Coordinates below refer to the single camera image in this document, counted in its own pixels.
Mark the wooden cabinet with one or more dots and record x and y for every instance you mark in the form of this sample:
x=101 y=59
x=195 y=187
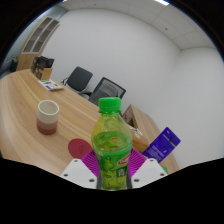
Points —
x=36 y=43

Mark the round red coaster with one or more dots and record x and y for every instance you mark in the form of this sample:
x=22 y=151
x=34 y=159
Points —
x=78 y=148

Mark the purple pouch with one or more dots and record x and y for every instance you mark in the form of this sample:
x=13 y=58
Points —
x=162 y=145

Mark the rectangular ceiling light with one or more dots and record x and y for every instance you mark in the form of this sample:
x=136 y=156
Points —
x=161 y=2

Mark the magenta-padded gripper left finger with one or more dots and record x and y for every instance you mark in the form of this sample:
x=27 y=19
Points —
x=80 y=171

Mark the white and brown cup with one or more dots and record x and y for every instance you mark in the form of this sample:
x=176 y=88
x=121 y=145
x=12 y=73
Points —
x=47 y=116

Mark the black office chair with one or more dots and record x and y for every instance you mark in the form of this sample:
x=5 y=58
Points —
x=79 y=78

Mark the printed leaflet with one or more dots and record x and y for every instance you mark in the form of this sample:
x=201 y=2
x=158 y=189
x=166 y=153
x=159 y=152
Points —
x=50 y=85

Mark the green drink bottle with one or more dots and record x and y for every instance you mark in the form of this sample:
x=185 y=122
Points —
x=111 y=143

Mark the dark box stack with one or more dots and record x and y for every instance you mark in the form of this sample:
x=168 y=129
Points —
x=41 y=66

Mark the grey mesh office chair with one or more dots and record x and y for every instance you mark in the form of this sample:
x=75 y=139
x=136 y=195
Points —
x=106 y=90

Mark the wooden side desk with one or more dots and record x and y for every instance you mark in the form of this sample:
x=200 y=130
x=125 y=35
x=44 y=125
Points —
x=143 y=121

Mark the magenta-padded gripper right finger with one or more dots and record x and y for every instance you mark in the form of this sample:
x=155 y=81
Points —
x=148 y=171

